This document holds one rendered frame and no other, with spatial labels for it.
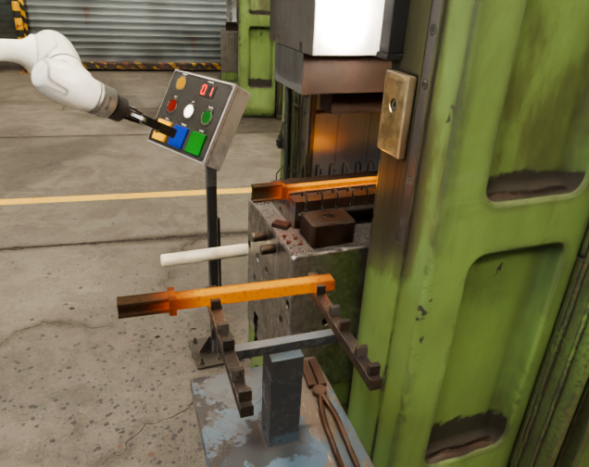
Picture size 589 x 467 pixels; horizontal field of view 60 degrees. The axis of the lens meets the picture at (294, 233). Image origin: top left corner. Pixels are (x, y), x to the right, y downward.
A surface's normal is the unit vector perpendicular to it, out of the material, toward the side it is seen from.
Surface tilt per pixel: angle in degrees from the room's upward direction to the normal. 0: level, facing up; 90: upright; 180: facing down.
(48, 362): 0
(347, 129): 90
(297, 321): 90
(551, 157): 89
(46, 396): 0
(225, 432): 0
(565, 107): 89
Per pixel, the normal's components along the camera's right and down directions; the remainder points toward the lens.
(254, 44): 0.12, 0.45
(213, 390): 0.05, -0.89
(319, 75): 0.36, 0.43
